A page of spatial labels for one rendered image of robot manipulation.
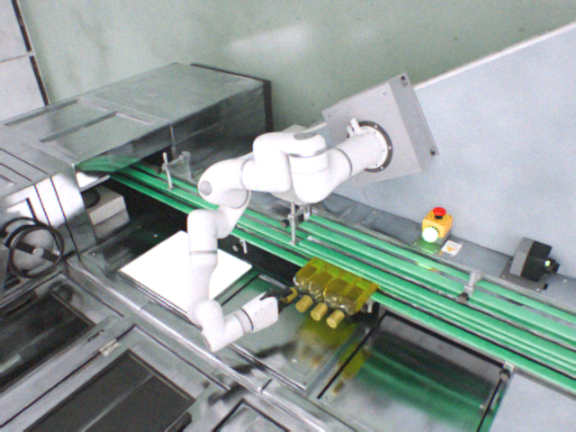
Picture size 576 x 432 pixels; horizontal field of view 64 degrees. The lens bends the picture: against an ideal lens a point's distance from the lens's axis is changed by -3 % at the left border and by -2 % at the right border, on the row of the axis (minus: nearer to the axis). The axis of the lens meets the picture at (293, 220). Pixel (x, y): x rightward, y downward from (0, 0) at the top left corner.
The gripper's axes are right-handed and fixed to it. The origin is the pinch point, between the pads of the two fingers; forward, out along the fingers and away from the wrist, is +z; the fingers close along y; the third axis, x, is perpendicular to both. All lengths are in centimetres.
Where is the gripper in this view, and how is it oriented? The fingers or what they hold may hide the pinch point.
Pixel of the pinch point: (285, 297)
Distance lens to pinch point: 148.6
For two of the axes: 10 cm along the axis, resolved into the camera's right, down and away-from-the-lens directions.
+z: 7.8, -3.6, 5.0
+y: -0.1, -8.2, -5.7
